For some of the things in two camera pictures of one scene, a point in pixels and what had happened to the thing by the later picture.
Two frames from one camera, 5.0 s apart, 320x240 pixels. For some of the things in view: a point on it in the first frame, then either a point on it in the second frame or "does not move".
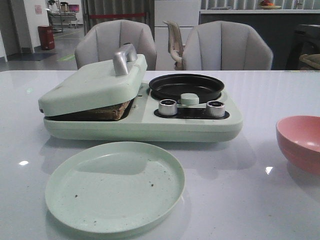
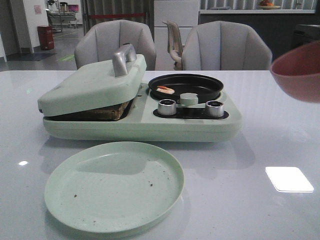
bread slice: [113, 112] does not move
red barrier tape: [118, 15] does not move
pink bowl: [299, 138] → [296, 71]
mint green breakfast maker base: [151, 118] does not move
